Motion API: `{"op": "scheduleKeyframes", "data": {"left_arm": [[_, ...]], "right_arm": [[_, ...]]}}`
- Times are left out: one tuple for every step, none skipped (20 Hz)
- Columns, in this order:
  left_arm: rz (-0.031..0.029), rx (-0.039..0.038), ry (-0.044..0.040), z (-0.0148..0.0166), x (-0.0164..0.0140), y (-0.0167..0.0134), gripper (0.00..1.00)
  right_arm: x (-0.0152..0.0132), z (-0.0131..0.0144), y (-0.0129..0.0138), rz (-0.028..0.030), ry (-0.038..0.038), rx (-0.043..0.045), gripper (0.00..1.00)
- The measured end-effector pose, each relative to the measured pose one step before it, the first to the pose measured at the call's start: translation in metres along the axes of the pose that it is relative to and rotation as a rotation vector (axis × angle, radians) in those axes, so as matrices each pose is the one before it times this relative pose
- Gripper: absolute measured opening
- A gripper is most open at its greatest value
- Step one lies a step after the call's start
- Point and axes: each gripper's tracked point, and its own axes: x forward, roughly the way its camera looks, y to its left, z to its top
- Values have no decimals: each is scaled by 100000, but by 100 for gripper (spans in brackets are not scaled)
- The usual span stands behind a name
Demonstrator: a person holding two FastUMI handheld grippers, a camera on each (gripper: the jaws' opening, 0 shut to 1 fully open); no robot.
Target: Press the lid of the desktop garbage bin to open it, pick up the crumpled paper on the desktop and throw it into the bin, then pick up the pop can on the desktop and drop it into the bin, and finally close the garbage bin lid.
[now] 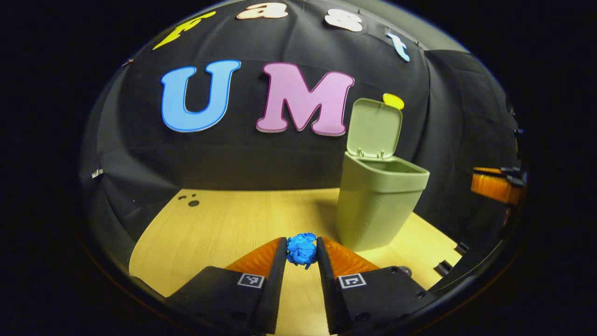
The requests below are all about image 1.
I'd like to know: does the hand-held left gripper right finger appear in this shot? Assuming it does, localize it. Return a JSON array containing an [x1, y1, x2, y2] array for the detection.
[[316, 236, 437, 336]]

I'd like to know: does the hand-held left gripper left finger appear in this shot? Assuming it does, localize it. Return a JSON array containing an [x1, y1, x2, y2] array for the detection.
[[167, 237, 288, 336]]

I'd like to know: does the blue paper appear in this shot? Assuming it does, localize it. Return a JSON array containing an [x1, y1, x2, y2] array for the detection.
[[286, 232, 319, 270]]

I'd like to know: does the green desktop garbage bin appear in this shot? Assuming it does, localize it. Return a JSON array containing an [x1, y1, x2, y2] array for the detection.
[[335, 98, 430, 252]]

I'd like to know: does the wooden desktop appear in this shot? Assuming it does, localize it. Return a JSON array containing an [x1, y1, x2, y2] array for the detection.
[[129, 188, 462, 336]]

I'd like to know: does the black backdrop cloth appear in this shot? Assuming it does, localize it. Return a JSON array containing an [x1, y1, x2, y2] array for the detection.
[[79, 0, 525, 280]]

